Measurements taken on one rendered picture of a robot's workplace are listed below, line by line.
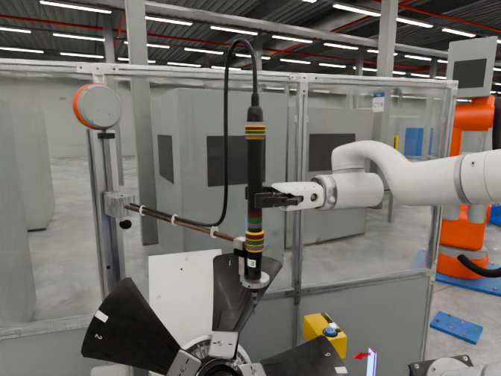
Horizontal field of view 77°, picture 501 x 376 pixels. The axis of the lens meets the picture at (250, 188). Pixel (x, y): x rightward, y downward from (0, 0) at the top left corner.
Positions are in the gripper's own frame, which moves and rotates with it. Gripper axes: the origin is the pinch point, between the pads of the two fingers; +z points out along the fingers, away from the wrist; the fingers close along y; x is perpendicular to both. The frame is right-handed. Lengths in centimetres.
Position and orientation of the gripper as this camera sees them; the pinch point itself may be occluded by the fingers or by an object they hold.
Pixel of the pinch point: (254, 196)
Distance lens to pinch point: 71.7
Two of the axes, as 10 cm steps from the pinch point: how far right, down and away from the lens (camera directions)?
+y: -2.6, -1.8, 9.5
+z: -9.6, 0.5, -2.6
